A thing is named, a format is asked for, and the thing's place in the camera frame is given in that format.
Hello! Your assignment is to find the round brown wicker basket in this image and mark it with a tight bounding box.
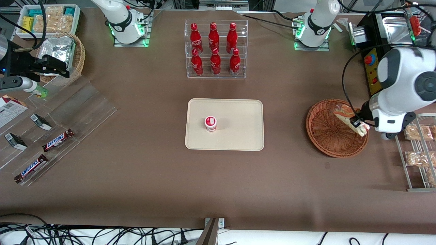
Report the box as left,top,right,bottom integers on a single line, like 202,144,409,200
306,99,369,158

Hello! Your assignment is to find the beige plastic tray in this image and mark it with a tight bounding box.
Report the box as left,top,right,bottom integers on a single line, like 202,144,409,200
185,98,265,151

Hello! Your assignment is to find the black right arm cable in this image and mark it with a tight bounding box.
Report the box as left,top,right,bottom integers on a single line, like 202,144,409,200
0,0,47,52

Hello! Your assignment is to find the black floor cable tangle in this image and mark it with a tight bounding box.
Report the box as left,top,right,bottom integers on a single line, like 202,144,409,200
0,213,205,245

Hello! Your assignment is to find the black yellow control stand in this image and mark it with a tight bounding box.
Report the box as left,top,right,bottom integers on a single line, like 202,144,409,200
357,10,436,96

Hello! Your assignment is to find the white red yogurt cup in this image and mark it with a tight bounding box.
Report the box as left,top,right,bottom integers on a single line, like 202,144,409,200
204,116,218,132

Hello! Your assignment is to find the red cola bottle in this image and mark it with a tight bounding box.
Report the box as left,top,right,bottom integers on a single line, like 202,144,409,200
190,48,204,77
229,48,241,76
226,22,238,54
190,23,203,55
208,22,220,51
210,48,221,76

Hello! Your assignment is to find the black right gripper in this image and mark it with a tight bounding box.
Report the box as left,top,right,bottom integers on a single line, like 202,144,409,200
5,47,71,79

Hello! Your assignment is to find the small black white box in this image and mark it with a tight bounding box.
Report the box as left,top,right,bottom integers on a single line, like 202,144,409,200
4,132,28,151
30,114,53,131

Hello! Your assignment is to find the tan wicker basket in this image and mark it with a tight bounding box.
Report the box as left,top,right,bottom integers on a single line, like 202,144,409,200
35,32,86,86

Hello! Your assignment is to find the white plastic bin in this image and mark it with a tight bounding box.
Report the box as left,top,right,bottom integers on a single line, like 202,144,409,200
15,4,81,40

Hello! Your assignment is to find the clear acrylic bottle rack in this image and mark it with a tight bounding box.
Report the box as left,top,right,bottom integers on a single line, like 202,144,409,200
184,19,248,79

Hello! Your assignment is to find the Snickers chocolate bar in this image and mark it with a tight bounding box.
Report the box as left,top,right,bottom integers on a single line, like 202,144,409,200
42,129,75,152
14,154,49,184

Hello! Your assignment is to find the black cable on table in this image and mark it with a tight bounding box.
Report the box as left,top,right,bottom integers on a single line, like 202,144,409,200
238,9,304,30

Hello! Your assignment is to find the shiny steel tray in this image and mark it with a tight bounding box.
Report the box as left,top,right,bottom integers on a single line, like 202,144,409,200
381,16,415,46

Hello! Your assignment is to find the grey metal wire rack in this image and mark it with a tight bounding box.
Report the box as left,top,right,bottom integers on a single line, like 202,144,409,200
390,113,436,192

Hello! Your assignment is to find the silver foil bag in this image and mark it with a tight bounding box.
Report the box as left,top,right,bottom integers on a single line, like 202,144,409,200
42,35,76,71

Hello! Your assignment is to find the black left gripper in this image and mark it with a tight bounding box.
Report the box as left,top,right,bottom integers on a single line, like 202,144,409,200
351,99,375,129

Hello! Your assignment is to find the green white bottle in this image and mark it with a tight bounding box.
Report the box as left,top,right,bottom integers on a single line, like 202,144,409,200
25,81,49,99

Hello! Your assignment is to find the triangle sandwich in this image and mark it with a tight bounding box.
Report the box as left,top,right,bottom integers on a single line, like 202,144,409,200
333,104,370,137

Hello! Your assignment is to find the yellow snack box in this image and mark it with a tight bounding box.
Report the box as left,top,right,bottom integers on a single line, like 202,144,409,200
22,16,35,34

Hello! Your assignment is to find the small silver metal device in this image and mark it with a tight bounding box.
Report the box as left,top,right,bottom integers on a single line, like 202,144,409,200
347,22,367,47

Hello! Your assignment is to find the clear acrylic stepped display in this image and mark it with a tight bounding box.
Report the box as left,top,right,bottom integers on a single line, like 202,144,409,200
0,74,118,187

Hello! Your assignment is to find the metal table edge bracket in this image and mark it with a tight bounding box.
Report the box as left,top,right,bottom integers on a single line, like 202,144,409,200
196,217,225,245

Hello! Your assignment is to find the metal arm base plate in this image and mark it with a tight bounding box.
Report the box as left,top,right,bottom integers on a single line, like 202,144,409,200
294,13,330,52
113,10,151,48

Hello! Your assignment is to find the red plastic tool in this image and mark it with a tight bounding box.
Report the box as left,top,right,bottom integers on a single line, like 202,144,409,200
409,15,423,37

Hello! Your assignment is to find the white red barcode carton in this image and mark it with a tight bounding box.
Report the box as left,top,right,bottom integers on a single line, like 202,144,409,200
0,95,29,129

